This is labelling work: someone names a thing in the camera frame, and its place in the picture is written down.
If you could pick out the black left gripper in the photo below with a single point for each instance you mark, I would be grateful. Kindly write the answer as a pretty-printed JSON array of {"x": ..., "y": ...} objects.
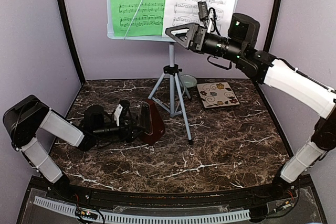
[{"x": 128, "y": 137}]

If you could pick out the light blue music stand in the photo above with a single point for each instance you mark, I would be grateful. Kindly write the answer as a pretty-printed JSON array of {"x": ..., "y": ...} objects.
[{"x": 177, "y": 87}]

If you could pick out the green sheet music page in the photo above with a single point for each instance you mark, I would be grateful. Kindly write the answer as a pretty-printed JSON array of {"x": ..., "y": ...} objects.
[{"x": 135, "y": 18}]

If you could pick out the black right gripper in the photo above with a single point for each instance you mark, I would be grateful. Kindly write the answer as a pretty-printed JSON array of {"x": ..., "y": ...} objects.
[{"x": 196, "y": 33}]

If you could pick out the small circuit board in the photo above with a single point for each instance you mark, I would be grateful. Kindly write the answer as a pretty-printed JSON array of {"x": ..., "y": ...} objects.
[{"x": 85, "y": 214}]

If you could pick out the black front rail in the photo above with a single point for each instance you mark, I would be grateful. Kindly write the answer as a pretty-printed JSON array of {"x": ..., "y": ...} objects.
[{"x": 253, "y": 197}]

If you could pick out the red wooden metronome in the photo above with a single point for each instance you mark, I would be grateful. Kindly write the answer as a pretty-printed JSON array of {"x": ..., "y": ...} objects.
[{"x": 151, "y": 122}]

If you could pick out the floral square plate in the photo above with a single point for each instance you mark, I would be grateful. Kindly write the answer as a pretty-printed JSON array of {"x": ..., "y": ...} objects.
[{"x": 217, "y": 95}]

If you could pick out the celadon green bowl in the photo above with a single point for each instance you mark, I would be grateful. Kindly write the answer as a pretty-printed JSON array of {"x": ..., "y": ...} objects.
[{"x": 189, "y": 80}]

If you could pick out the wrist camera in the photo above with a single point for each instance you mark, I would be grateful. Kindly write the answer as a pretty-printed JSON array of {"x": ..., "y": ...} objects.
[
  {"x": 208, "y": 17},
  {"x": 121, "y": 111}
]

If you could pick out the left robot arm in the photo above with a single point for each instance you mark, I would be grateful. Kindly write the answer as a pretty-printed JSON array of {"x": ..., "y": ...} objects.
[{"x": 30, "y": 119}]

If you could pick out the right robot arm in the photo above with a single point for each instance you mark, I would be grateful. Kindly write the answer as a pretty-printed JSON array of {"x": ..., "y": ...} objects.
[{"x": 239, "y": 48}]

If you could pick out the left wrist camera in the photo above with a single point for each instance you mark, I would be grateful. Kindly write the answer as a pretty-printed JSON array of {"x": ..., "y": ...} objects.
[{"x": 121, "y": 111}]

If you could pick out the left black frame post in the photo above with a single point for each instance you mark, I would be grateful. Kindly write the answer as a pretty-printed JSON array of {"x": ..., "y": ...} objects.
[{"x": 70, "y": 40}]

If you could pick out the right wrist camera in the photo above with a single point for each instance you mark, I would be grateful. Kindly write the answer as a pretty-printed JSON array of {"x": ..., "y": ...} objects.
[{"x": 208, "y": 17}]

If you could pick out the white slotted cable duct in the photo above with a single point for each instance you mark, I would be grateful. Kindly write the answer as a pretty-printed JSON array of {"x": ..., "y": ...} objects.
[{"x": 142, "y": 215}]

